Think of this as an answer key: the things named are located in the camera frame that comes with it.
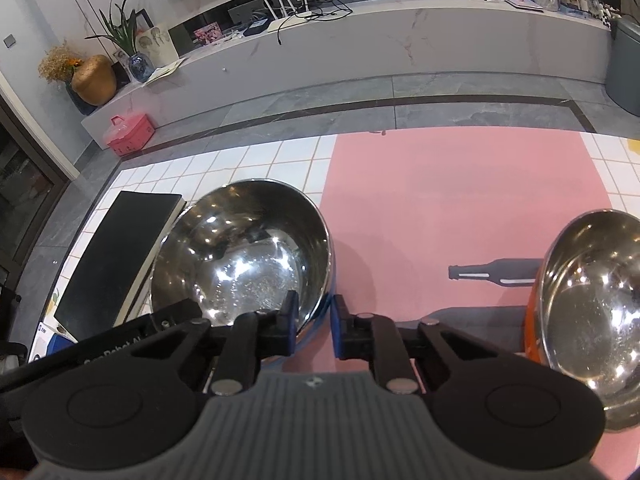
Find green leafy plant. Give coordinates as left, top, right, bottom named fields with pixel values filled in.
left=84, top=0, right=140, bottom=57

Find black notebook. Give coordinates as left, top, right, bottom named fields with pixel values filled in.
left=54, top=190, right=187, bottom=341

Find dried flower bunch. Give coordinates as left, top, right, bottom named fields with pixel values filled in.
left=38, top=42, right=83, bottom=83

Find loose papers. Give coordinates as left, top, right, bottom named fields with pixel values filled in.
left=145, top=58, right=188, bottom=82

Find white and blue box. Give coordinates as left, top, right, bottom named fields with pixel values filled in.
left=27, top=320, right=81, bottom=363

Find gold vase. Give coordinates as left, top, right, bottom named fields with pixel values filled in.
left=71, top=55, right=117, bottom=107

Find pink photo card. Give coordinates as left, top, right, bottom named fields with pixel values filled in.
left=193, top=21, right=222, bottom=45

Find grey marble tv cabinet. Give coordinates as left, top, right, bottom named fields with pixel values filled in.
left=80, top=0, right=621, bottom=151

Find pink placemat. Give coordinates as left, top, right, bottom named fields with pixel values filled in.
left=260, top=127, right=640, bottom=480

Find orange steel bowl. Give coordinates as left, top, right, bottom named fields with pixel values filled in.
left=522, top=208, right=640, bottom=433

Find jellyfish picture card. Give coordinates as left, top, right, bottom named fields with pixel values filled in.
left=135, top=22, right=179, bottom=63

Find pink storage basket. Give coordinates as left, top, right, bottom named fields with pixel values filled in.
left=102, top=113, right=153, bottom=157

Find small white photo frame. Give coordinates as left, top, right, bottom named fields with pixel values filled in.
left=112, top=49, right=132, bottom=82

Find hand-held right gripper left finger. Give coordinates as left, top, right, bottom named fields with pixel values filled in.
left=165, top=291, right=299, bottom=395

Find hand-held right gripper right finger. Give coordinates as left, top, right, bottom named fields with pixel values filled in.
left=331, top=295, right=506, bottom=395

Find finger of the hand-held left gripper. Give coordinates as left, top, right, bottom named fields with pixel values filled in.
left=150, top=299, right=210, bottom=336

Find grey trash bin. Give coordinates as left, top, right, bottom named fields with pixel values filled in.
left=606, top=15, right=640, bottom=111

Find blue steel bowl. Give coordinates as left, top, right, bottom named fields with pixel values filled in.
left=150, top=178, right=335, bottom=361

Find white router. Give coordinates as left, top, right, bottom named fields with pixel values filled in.
left=261, top=0, right=325, bottom=33

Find blue glass vase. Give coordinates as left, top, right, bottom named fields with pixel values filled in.
left=127, top=52, right=155, bottom=83

